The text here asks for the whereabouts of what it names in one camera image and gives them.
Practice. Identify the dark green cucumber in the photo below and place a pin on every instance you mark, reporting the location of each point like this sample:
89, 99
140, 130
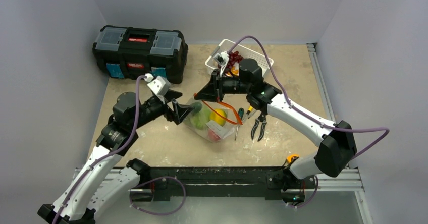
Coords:
196, 107

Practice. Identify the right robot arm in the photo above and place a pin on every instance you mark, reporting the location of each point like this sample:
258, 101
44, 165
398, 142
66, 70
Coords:
335, 142

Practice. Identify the red grape bunch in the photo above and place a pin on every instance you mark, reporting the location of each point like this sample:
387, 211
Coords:
234, 59

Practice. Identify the black pliers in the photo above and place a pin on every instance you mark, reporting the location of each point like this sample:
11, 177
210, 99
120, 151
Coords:
260, 123

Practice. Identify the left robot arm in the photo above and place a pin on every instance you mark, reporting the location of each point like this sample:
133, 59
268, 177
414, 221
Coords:
86, 199

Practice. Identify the yellow handled screwdriver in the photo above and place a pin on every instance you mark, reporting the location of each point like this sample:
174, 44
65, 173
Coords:
249, 110

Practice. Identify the green handled screwdriver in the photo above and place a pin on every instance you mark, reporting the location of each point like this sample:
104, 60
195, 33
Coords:
240, 114

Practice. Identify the green cabbage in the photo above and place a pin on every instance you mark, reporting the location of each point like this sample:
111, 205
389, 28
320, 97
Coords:
200, 119

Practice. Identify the black plastic toolbox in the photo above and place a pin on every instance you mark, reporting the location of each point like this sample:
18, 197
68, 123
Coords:
128, 52

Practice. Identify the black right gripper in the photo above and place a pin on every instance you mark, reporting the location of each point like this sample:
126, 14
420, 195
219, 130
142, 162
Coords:
216, 87

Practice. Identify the yellow tape measure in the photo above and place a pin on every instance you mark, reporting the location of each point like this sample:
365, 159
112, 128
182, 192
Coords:
290, 159

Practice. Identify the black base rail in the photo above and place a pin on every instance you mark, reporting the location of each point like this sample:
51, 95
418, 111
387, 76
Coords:
270, 183

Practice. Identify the clear zip top bag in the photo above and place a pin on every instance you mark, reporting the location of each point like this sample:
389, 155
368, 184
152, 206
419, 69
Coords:
222, 131

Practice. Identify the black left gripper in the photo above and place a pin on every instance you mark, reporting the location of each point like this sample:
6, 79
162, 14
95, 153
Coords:
178, 111

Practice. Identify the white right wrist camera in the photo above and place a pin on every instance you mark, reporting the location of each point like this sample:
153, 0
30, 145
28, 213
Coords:
221, 59

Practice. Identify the white plastic basket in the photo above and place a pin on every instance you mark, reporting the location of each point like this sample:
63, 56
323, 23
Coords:
225, 45

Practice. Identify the pink peach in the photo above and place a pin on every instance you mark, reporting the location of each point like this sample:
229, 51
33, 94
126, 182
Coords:
212, 136

